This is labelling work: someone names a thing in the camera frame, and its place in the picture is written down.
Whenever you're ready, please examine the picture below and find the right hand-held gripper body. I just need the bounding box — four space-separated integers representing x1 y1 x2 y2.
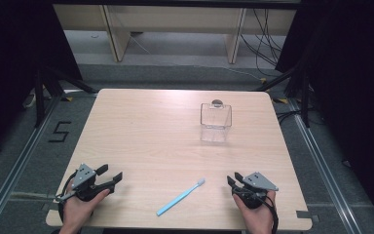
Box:
232 172 280 209

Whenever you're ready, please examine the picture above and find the metal floor rail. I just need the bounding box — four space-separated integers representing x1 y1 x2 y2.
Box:
0 95 63 234
287 97 373 234

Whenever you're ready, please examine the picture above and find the light blue toothbrush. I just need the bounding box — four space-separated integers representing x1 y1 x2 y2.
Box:
156 177 206 217

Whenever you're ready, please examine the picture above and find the person's right hand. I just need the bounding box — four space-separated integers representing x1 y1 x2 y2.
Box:
233 190 277 228

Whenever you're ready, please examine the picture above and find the person's left hand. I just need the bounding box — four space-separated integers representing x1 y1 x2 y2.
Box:
61 189 111 228

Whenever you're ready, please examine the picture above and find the black metal stand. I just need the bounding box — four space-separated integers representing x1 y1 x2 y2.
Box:
253 64 312 129
33 64 99 129

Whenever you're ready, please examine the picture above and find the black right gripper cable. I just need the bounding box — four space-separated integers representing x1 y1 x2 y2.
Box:
262 194 280 234

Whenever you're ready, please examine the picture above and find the bundle of black cables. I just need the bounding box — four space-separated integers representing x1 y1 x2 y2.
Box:
240 8 287 78

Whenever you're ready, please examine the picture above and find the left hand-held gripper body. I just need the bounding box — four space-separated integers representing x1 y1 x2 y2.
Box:
55 163 116 203

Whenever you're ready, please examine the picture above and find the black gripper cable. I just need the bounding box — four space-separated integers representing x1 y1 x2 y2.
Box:
262 194 280 234
56 171 79 223

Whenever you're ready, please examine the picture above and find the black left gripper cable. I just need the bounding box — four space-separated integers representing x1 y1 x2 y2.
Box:
56 171 79 223

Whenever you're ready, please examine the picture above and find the clear plastic square cup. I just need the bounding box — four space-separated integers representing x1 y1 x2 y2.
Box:
200 98 233 144

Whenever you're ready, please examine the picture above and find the black curtain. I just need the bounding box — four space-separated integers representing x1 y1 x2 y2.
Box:
274 0 374 228
0 0 84 164

